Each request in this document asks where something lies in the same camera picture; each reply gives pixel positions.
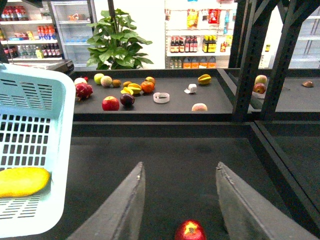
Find left store shelf drinks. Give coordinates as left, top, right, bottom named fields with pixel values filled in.
left=0, top=0, right=64, bottom=64

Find brown kiwi right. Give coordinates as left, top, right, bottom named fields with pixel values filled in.
left=123, top=81, right=132, bottom=87

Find red yellow apple behind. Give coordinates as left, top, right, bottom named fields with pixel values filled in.
left=145, top=76, right=156, bottom=85

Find red apple on shelf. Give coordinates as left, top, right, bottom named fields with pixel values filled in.
left=101, top=95, right=120, bottom=111

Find dark purple plum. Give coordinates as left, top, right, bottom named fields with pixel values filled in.
left=120, top=93, right=135, bottom=107

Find brown kiwi left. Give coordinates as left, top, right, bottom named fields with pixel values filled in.
left=111, top=79, right=122, bottom=88

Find store shelf with bottles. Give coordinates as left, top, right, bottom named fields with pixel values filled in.
left=164, top=0, right=238, bottom=69

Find yellow star fruit left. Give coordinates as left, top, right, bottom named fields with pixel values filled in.
left=120, top=83, right=142, bottom=95

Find yellow star fruit right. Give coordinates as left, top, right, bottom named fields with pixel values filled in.
left=197, top=74, right=212, bottom=85

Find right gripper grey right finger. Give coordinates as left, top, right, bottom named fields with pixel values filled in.
left=215, top=162, right=317, bottom=240

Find yellow star fruit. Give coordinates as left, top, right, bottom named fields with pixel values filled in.
left=197, top=74, right=212, bottom=85
left=120, top=83, right=142, bottom=95

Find green potted plant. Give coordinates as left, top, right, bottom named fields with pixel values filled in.
left=86, top=8, right=153, bottom=70

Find yellow mango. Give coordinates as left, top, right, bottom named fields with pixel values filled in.
left=0, top=167, right=51, bottom=198

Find orange persimmon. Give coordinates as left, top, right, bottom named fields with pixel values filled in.
left=140, top=81, right=155, bottom=94

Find white red fruit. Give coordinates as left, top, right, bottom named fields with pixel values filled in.
left=74, top=77, right=88, bottom=85

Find light blue plastic basket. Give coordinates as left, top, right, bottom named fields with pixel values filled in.
left=0, top=63, right=76, bottom=238

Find black shelf post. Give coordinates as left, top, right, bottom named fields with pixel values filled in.
left=229, top=0, right=320, bottom=122

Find beige round melon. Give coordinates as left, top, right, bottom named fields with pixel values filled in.
left=100, top=75, right=113, bottom=88

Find red mango right shelf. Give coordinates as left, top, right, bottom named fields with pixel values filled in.
left=253, top=82, right=267, bottom=94

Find pink dragon fruit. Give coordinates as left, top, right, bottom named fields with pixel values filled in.
left=75, top=83, right=93, bottom=101

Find green apple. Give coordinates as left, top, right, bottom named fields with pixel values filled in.
left=93, top=73, right=105, bottom=85

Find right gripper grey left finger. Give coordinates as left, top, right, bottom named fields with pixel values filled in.
left=68, top=162, right=146, bottom=240

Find red apple on table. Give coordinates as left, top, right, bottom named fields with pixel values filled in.
left=174, top=219, right=207, bottom=240

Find brown kiwi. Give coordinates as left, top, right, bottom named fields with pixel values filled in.
left=123, top=81, right=132, bottom=87
left=111, top=79, right=122, bottom=88

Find pale peach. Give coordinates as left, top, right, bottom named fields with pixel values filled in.
left=191, top=103, right=208, bottom=112

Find white foam net sleeve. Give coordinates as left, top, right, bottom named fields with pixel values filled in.
left=184, top=83, right=197, bottom=94

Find brown fruit far right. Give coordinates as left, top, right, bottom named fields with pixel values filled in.
left=301, top=80, right=314, bottom=88

